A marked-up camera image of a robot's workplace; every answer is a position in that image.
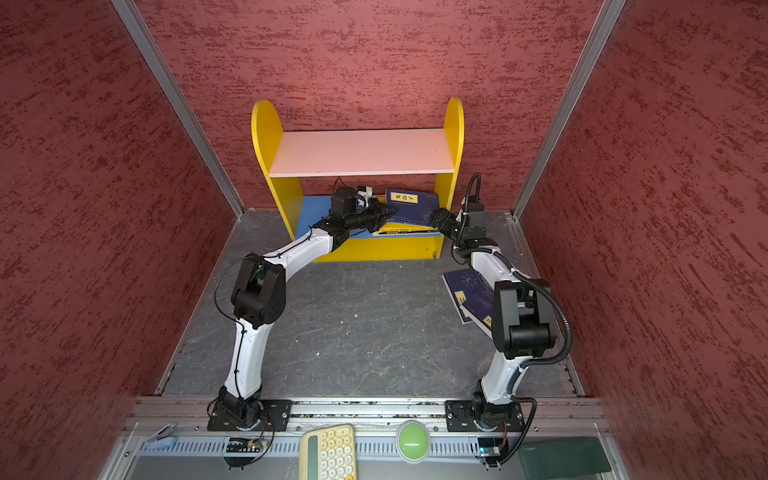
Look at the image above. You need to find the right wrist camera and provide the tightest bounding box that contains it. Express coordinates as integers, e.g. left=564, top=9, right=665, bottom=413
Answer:
left=462, top=202, right=485, bottom=228

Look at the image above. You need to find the yellow cartoon book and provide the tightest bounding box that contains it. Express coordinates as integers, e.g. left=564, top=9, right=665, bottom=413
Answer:
left=373, top=222, right=437, bottom=236

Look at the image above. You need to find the dark blue book bottom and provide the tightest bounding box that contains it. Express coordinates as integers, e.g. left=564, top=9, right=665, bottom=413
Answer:
left=442, top=268, right=493, bottom=324

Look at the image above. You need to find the dark blue book top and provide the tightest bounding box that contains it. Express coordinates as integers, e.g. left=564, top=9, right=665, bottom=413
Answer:
left=462, top=298, right=493, bottom=338

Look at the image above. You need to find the metal clip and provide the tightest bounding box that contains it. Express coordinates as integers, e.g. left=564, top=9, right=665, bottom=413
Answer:
left=144, top=423, right=177, bottom=451

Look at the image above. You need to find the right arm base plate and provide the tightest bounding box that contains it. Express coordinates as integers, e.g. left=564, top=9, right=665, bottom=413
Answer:
left=445, top=400, right=524, bottom=433

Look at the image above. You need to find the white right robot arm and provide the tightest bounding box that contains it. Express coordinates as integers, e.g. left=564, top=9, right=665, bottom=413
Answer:
left=431, top=205, right=573, bottom=431

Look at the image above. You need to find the left circuit board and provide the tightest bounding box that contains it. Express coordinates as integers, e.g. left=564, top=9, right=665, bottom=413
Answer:
left=224, top=437, right=265, bottom=455

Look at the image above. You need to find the dark blue book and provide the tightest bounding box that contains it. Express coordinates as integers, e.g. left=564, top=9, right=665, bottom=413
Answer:
left=385, top=189, right=440, bottom=227
left=442, top=268, right=493, bottom=324
left=462, top=298, right=493, bottom=338

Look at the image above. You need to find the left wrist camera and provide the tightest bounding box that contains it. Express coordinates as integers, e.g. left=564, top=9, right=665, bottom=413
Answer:
left=329, top=186, right=373, bottom=217

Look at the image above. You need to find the yellow wooden bookshelf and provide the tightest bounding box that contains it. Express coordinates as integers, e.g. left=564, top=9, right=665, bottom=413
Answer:
left=251, top=98, right=465, bottom=262

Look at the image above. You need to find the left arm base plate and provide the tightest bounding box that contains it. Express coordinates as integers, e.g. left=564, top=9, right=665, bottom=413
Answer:
left=206, top=399, right=293, bottom=433

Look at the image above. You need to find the right circuit board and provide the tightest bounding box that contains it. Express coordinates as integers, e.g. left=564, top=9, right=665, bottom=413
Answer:
left=477, top=437, right=504, bottom=458

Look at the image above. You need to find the aluminium corner post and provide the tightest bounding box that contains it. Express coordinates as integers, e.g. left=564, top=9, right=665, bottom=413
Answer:
left=511, top=0, right=628, bottom=220
left=111, top=0, right=246, bottom=219

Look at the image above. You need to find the yellow calculator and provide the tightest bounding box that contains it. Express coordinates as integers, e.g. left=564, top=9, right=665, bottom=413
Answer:
left=299, top=424, right=359, bottom=480

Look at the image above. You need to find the circuit board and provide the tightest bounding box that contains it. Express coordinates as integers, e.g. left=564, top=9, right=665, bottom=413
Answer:
left=224, top=437, right=265, bottom=455
left=477, top=437, right=504, bottom=458

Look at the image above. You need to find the aluminium corner post right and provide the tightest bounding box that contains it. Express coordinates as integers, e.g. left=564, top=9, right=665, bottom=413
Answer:
left=511, top=0, right=628, bottom=220

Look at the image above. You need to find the aluminium corner post left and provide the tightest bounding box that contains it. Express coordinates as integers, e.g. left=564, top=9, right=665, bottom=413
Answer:
left=111, top=0, right=246, bottom=219

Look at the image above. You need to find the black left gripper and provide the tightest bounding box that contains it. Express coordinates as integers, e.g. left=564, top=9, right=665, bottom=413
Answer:
left=346, top=197, right=399, bottom=232

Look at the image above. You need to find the green round button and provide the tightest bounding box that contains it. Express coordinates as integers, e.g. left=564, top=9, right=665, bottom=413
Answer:
left=395, top=419, right=431, bottom=464

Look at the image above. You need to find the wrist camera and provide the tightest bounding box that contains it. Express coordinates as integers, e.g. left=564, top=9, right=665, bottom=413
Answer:
left=329, top=186, right=373, bottom=217
left=462, top=202, right=485, bottom=228

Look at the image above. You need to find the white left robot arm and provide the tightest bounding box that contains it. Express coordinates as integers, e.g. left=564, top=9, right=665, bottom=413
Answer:
left=217, top=198, right=396, bottom=430

